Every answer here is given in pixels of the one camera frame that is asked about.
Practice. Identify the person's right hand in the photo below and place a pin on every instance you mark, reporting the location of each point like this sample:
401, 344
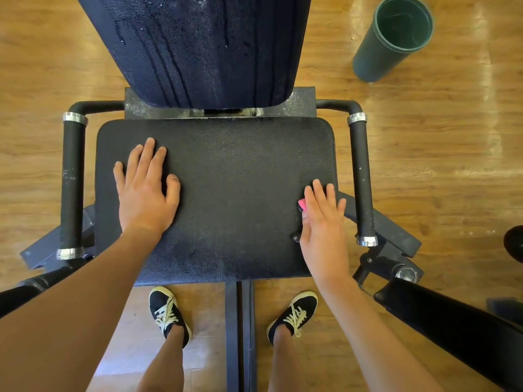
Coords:
325, 236

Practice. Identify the person's left hand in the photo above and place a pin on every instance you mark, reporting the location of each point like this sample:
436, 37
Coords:
145, 196

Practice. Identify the pink cleaning cloth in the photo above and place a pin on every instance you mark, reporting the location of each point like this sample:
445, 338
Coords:
301, 205

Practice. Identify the person's left forearm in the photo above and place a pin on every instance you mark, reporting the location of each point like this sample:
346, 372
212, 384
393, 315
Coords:
57, 322

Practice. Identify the person's right forearm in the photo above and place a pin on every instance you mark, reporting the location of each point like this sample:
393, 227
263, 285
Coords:
376, 339

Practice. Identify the person's right black shoe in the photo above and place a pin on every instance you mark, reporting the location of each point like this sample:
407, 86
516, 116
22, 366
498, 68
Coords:
294, 316

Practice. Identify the person's black shoe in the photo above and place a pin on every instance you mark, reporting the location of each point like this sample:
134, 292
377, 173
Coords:
294, 316
167, 312

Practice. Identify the person's left black shoe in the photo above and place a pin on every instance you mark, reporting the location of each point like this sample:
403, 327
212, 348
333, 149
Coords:
167, 312

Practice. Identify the person's right leg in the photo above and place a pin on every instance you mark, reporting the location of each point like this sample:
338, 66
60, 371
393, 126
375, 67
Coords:
284, 363

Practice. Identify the person's leg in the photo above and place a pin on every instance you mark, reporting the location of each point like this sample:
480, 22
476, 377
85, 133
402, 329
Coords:
165, 363
284, 363

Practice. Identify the person's left leg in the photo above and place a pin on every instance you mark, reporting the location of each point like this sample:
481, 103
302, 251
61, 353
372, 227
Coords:
165, 363

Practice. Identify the dark green plastic bucket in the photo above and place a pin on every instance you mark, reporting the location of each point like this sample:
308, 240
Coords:
388, 45

